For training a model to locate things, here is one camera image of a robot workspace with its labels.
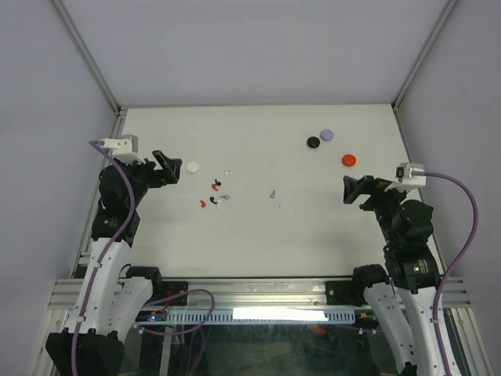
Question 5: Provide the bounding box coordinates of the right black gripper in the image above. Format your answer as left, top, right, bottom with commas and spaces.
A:
342, 175, 411, 248

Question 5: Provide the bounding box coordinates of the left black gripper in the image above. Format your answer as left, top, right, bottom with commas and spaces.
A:
115, 150, 181, 209

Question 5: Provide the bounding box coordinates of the white earbud charging case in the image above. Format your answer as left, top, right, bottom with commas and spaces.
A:
186, 161, 200, 175

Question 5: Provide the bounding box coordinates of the red earbud charging case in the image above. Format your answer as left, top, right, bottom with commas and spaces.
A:
341, 154, 357, 167

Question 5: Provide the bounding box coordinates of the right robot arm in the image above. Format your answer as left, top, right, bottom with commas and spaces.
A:
343, 175, 460, 375

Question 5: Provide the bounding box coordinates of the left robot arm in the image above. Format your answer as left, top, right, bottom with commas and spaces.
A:
45, 150, 182, 375

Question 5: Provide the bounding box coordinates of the purple earbud charging case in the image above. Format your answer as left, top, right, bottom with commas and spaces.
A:
319, 128, 334, 142

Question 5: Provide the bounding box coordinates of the black earbud charging case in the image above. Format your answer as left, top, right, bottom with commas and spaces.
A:
306, 136, 321, 149

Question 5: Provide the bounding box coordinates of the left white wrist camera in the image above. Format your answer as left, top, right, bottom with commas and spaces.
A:
98, 135, 145, 165

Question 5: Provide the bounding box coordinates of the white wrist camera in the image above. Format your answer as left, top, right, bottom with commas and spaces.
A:
384, 163, 427, 193
98, 135, 145, 165

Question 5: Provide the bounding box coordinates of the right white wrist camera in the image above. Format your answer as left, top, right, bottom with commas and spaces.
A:
384, 163, 427, 193

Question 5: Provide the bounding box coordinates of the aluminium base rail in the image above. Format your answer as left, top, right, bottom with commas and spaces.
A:
49, 277, 470, 309

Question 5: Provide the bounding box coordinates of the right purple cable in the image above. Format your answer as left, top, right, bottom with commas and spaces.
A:
424, 171, 480, 376

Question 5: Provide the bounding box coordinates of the slotted cable duct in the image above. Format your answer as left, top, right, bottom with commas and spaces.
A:
135, 309, 357, 325

